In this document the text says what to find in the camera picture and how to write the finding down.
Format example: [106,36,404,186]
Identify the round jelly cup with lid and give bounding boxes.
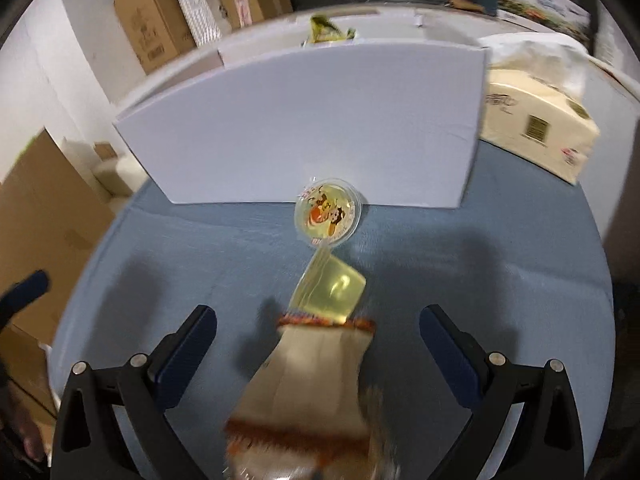
[294,179,362,248]

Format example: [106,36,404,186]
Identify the clear yellow jelly cup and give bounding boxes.
[288,246,367,323]

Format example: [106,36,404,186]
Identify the orange patterned snack bag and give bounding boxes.
[224,313,399,479]

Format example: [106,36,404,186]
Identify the white cardboard storage box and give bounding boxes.
[115,39,488,208]

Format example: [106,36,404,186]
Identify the yellow foil snack bag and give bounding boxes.
[302,14,356,47]

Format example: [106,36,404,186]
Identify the brown cardboard boxes at left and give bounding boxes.
[0,131,114,426]

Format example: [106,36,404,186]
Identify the long printed landscape box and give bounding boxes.
[498,0,590,38]

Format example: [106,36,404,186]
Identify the white dotted paper bag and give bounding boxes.
[178,0,221,47]

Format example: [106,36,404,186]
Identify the blue grey table mat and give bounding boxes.
[49,154,616,480]

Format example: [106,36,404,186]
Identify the cream tissue pack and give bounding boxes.
[478,32,600,184]

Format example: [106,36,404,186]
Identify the tall brown cardboard box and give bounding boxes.
[114,0,196,74]

